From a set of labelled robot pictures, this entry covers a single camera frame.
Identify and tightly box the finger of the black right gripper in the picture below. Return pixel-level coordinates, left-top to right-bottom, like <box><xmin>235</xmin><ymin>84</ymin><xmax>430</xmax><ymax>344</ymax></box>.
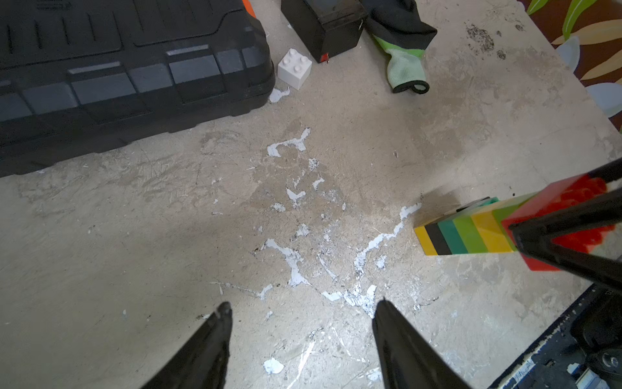
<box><xmin>510</xmin><ymin>189</ymin><xmax>621</xmax><ymax>292</ymax></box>

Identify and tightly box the red lego brick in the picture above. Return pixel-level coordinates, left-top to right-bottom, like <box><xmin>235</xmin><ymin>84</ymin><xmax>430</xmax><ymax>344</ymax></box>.
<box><xmin>501</xmin><ymin>169</ymin><xmax>621</xmax><ymax>273</ymax></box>

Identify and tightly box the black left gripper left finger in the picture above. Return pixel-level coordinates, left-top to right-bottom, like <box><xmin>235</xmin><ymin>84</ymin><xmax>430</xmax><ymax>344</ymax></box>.
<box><xmin>143</xmin><ymin>301</ymin><xmax>233</xmax><ymax>389</ymax></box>

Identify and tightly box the small black battery box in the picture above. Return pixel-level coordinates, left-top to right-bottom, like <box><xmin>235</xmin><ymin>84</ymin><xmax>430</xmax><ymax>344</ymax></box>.
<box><xmin>281</xmin><ymin>0</ymin><xmax>368</xmax><ymax>63</ymax></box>

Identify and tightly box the black plastic tool case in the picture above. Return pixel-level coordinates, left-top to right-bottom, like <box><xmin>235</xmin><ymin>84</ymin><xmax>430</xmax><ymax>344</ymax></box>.
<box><xmin>1</xmin><ymin>1</ymin><xmax>275</xmax><ymax>177</ymax></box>

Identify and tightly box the lime green lego brick front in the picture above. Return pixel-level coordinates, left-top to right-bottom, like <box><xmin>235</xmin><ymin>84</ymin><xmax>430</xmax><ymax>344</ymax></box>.
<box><xmin>492</xmin><ymin>193</ymin><xmax>535</xmax><ymax>253</ymax></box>

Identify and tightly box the white lego brick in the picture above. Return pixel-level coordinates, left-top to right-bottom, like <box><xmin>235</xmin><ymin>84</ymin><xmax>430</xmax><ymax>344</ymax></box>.
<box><xmin>277</xmin><ymin>49</ymin><xmax>313</xmax><ymax>90</ymax></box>

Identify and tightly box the yellow lego brick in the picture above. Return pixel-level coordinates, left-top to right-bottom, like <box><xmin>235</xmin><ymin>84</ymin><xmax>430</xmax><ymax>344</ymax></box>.
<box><xmin>414</xmin><ymin>226</ymin><xmax>437</xmax><ymax>256</ymax></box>
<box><xmin>471</xmin><ymin>207</ymin><xmax>514</xmax><ymax>254</ymax></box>

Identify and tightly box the dark green lego brick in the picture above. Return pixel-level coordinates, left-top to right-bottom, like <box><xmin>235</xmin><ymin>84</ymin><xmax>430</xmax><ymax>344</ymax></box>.
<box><xmin>437</xmin><ymin>197</ymin><xmax>498</xmax><ymax>254</ymax></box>

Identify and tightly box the black lego brick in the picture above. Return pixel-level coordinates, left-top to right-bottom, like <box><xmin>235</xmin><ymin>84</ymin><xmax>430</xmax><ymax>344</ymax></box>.
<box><xmin>424</xmin><ymin>223</ymin><xmax>451</xmax><ymax>255</ymax></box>

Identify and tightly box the lime green lego brick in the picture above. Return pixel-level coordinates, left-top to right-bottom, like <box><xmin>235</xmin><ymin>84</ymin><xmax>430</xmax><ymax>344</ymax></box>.
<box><xmin>453</xmin><ymin>216</ymin><xmax>489</xmax><ymax>254</ymax></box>
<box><xmin>492</xmin><ymin>193</ymin><xmax>535</xmax><ymax>253</ymax></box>

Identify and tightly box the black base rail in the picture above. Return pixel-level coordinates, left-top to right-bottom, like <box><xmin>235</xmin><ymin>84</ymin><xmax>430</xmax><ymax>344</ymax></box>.
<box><xmin>490</xmin><ymin>285</ymin><xmax>621</xmax><ymax>388</ymax></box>

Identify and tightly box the black green work glove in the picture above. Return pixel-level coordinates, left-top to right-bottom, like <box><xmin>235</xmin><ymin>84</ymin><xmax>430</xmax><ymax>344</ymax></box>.
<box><xmin>362</xmin><ymin>0</ymin><xmax>437</xmax><ymax>95</ymax></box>

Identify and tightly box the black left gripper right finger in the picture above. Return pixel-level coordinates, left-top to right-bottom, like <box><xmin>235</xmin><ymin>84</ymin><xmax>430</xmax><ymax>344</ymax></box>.
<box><xmin>372</xmin><ymin>300</ymin><xmax>468</xmax><ymax>389</ymax></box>

